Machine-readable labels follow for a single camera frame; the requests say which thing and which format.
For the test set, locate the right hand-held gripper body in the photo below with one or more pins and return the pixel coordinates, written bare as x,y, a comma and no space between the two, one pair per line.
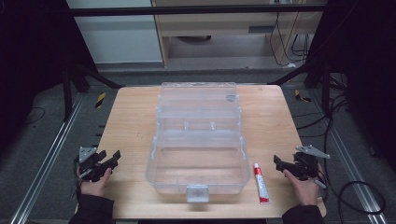
306,161

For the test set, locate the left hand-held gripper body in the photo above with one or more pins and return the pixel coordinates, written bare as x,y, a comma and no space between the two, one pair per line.
88,161

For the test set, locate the person's right hand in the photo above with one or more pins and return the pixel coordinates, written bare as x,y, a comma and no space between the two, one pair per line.
305,191

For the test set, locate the person's left hand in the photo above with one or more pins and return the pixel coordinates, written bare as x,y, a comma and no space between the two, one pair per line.
95,186

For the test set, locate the white and red tube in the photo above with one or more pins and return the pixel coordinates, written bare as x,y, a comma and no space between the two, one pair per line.
261,183

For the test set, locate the black metal stand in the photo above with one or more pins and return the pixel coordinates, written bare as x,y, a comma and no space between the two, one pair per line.
67,93
325,87

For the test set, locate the clear plastic storage box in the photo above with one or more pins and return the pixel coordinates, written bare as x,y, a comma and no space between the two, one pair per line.
199,140

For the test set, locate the white plug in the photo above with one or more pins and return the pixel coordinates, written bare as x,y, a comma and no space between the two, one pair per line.
291,65

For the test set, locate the black curtain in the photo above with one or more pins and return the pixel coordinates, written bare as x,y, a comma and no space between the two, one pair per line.
31,62
367,62

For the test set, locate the white cabinet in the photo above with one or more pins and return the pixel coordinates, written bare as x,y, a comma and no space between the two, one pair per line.
118,37

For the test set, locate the light wooden desk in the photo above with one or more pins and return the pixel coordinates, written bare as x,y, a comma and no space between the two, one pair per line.
218,23

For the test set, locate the black horizontal bar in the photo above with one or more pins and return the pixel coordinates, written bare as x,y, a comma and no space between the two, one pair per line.
193,10

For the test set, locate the aluminium floor rail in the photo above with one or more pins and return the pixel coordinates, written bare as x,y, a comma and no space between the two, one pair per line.
351,161
46,158

